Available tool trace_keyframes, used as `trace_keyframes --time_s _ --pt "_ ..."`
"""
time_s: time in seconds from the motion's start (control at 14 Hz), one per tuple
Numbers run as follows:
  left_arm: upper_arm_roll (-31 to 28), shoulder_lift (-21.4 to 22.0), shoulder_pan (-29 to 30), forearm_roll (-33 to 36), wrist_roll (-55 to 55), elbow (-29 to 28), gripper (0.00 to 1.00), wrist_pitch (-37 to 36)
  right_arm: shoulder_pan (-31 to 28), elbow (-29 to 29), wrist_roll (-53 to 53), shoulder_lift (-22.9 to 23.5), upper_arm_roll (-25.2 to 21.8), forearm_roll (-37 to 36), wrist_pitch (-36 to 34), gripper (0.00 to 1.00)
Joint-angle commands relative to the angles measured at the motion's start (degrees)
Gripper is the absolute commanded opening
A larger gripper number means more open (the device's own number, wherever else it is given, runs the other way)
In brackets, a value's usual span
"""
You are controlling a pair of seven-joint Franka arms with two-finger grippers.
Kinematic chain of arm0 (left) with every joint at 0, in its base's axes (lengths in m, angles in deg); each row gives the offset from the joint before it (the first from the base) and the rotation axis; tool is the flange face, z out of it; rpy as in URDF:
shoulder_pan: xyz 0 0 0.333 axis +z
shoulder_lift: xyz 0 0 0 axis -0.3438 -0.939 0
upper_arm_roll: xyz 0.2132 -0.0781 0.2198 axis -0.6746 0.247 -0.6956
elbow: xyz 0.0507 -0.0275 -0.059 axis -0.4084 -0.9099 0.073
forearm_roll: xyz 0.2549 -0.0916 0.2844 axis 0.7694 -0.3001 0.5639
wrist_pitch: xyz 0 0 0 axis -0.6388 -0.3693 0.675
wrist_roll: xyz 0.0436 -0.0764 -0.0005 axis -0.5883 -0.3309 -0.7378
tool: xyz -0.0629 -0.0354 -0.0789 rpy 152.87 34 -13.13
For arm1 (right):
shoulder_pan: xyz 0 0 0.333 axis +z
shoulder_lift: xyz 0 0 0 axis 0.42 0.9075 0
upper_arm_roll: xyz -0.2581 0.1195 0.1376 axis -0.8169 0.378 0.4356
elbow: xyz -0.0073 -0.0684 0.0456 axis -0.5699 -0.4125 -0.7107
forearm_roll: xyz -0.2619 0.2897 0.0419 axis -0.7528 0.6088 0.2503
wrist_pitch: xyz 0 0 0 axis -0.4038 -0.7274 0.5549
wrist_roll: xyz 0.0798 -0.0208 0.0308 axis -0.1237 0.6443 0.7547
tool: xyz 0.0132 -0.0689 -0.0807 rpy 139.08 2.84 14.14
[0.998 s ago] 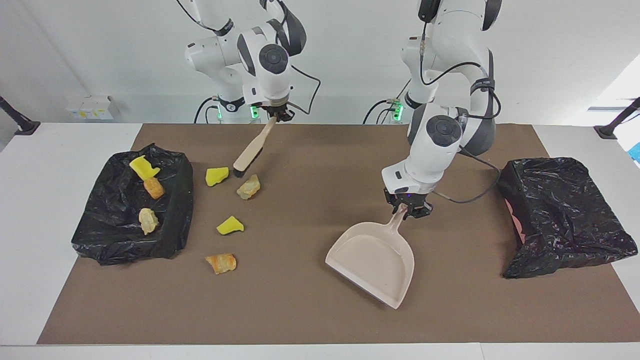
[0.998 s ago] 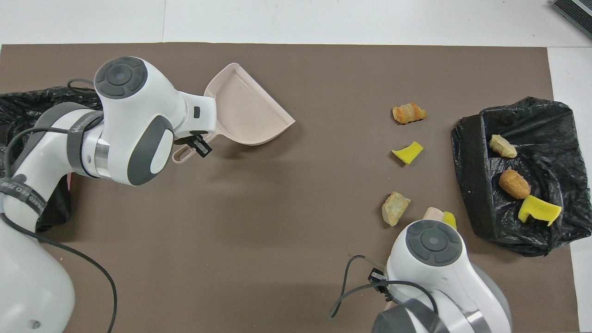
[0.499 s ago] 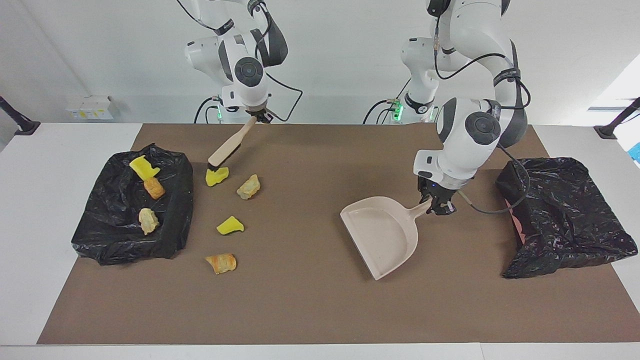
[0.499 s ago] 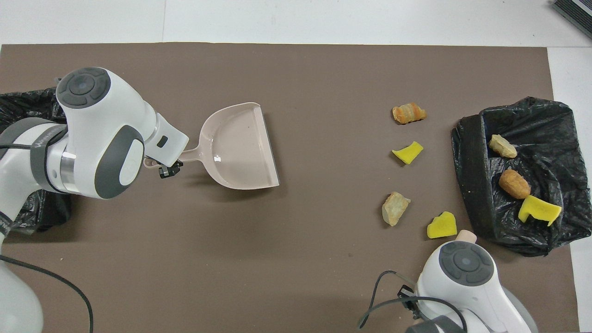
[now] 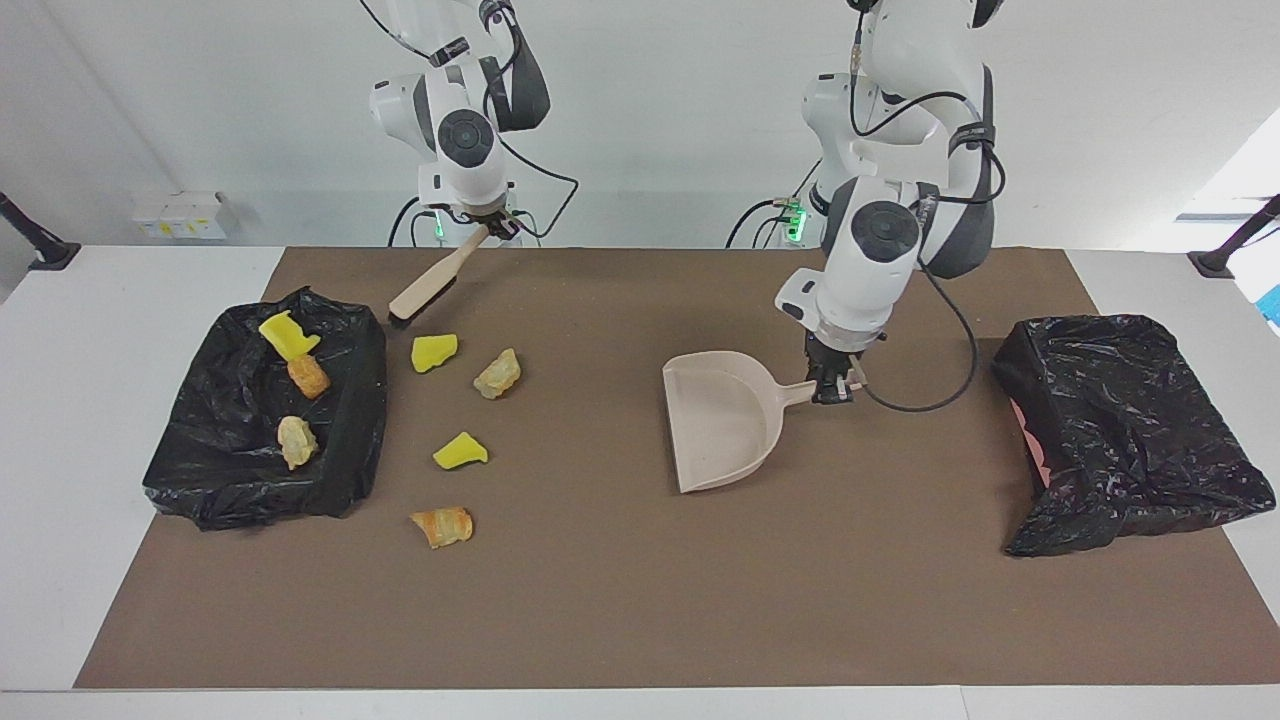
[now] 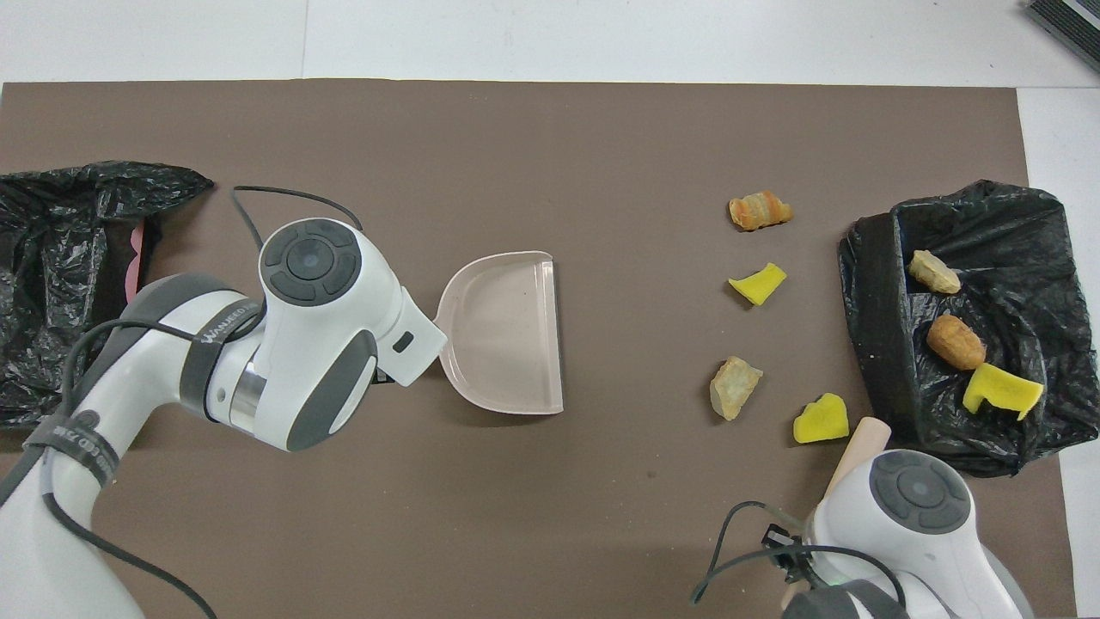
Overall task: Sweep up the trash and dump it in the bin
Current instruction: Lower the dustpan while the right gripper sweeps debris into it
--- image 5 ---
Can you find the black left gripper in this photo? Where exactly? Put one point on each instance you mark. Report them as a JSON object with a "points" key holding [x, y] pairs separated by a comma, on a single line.
{"points": [[838, 358]]}

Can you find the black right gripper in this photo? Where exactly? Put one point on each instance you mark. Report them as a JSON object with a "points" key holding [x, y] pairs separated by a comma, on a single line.
{"points": [[480, 215]]}

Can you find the beige brush with black bristles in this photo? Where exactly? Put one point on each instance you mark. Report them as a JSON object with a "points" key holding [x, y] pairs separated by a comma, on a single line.
{"points": [[430, 285]]}

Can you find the beige plastic dustpan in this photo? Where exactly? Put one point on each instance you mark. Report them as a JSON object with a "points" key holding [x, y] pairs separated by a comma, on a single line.
{"points": [[720, 420]]}

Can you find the blocky yellow sponge piece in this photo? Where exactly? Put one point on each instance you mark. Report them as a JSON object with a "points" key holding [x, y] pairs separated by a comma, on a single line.
{"points": [[433, 352]]}

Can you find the pale greenish pastry chunk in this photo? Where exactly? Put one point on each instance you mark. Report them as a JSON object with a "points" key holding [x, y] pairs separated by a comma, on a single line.
{"points": [[497, 375]]}

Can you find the wedge yellow sponge piece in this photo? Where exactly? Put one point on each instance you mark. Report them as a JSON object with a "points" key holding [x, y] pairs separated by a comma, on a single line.
{"points": [[458, 453]]}

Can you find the notched yellow sponge piece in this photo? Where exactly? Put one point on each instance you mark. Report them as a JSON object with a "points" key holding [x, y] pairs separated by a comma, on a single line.
{"points": [[285, 338]]}

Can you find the brown oval bread roll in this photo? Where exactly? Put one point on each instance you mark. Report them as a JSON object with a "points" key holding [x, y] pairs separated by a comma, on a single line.
{"points": [[309, 378]]}

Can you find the pale crumbly bread chunk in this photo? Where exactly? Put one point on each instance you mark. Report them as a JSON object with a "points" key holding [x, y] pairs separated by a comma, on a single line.
{"points": [[298, 443]]}

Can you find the orange striped croissant piece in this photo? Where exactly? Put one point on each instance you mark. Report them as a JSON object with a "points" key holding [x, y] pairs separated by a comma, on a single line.
{"points": [[443, 527]]}

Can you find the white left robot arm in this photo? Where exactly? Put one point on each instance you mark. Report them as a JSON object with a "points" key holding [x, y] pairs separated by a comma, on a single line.
{"points": [[880, 260]]}

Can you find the black bag lined trash bin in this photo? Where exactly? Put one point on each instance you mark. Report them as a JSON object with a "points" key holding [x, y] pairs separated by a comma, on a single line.
{"points": [[200, 460], [1130, 440]]}

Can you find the pink scalloped liner edge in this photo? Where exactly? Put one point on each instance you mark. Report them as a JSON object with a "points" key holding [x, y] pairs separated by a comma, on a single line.
{"points": [[1035, 460]]}

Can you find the brown paper table mat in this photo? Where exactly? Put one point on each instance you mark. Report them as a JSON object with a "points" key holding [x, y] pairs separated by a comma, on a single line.
{"points": [[800, 600]]}

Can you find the blue object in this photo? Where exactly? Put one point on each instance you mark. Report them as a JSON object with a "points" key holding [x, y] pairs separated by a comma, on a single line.
{"points": [[1273, 305]]}

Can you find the white wall socket box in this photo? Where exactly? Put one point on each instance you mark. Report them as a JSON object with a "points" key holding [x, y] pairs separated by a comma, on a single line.
{"points": [[185, 218]]}

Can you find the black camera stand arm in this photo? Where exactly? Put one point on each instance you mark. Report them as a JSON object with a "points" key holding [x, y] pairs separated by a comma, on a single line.
{"points": [[55, 255], [1212, 264]]}

